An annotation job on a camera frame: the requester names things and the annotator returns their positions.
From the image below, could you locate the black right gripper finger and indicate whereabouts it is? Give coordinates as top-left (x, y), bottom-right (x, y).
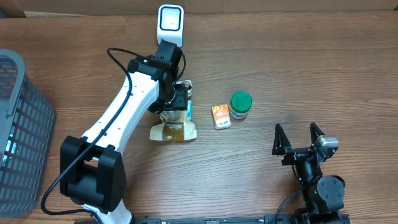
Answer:
top-left (310, 122), bottom-right (325, 145)
top-left (272, 123), bottom-right (292, 156)

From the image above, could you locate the brown beige snack pouch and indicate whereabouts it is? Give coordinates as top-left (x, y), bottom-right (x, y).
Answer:
top-left (150, 80), bottom-right (197, 141)

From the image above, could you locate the orange small carton box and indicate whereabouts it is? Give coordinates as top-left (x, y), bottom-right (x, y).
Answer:
top-left (211, 104), bottom-right (231, 129)

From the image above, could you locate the green lid jar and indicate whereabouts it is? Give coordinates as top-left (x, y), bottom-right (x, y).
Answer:
top-left (229, 91), bottom-right (252, 119)

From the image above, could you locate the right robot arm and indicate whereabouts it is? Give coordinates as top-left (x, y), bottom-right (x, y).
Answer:
top-left (271, 122), bottom-right (350, 223)

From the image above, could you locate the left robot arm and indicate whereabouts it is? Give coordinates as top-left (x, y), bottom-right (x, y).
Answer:
top-left (56, 40), bottom-right (188, 223)

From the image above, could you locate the white barcode scanner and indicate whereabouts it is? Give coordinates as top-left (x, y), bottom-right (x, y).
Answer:
top-left (157, 4), bottom-right (184, 47)

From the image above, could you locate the grey plastic mesh basket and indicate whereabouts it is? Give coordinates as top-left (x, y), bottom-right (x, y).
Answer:
top-left (1, 49), bottom-right (56, 218)

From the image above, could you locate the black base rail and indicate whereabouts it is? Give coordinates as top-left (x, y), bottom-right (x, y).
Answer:
top-left (74, 215), bottom-right (351, 224)

